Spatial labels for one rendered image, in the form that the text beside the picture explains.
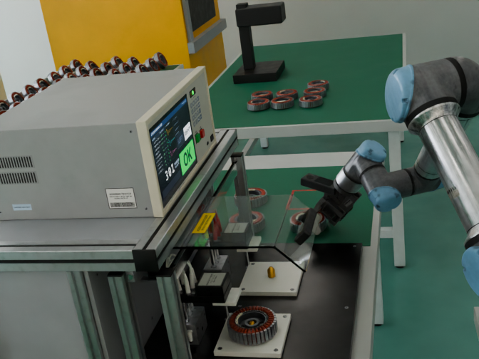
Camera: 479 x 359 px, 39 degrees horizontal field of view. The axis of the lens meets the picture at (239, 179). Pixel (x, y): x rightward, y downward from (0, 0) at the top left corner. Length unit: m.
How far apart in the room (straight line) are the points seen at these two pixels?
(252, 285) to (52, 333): 0.53
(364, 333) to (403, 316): 1.38
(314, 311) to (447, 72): 0.62
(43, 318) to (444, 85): 0.96
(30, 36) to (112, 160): 6.38
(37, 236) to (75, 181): 0.13
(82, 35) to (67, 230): 3.99
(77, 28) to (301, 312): 4.00
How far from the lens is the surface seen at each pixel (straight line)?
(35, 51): 7.71
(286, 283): 1.72
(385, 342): 2.82
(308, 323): 1.59
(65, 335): 1.45
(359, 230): 2.01
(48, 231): 1.43
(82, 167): 1.39
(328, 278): 1.75
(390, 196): 1.77
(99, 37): 5.26
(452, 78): 1.49
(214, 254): 1.76
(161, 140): 1.37
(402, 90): 1.44
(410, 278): 3.21
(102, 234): 1.35
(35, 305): 1.44
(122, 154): 1.34
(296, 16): 6.71
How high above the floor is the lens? 1.67
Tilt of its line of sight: 22 degrees down
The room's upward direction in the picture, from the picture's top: 8 degrees counter-clockwise
